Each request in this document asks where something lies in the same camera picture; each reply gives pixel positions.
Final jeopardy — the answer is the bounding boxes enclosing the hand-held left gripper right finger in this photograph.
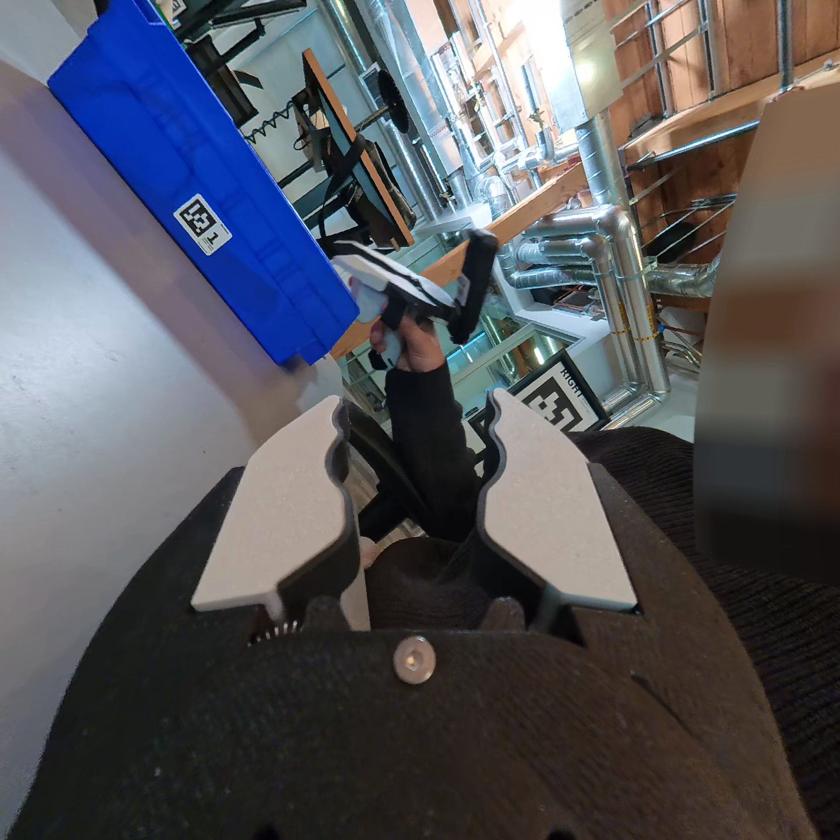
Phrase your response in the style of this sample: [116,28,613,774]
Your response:
[474,387,639,624]

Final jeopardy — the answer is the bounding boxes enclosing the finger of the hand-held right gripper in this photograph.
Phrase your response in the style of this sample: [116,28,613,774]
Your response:
[335,239,462,309]
[331,256,455,324]

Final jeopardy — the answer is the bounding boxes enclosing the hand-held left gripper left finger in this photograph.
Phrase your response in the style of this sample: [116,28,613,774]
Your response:
[190,395,361,614]

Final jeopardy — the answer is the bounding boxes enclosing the blue bin with marker sticker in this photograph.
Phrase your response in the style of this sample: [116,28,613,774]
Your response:
[47,0,361,367]

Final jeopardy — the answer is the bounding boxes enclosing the person's right forearm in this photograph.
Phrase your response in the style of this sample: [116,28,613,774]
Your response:
[357,361,484,546]

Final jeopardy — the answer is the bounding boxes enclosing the person's right hand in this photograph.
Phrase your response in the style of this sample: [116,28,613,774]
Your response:
[369,314,448,375]

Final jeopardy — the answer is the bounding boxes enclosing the wooden beam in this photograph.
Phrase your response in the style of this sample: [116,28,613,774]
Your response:
[328,161,589,359]

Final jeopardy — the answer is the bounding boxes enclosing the person's black sweater torso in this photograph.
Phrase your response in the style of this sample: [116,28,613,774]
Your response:
[367,427,840,840]

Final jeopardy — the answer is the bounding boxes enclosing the framed marker poster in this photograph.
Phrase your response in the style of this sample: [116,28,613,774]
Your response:
[467,349,611,448]

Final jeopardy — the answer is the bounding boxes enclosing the tilted wooden standing desk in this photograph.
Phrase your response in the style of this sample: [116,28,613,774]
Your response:
[289,49,416,252]

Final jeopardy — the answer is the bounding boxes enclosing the silver ventilation ducts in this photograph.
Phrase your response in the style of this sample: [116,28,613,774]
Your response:
[322,0,724,422]

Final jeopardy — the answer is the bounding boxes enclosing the coiled black cable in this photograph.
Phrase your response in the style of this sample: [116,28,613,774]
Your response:
[243,108,291,143]

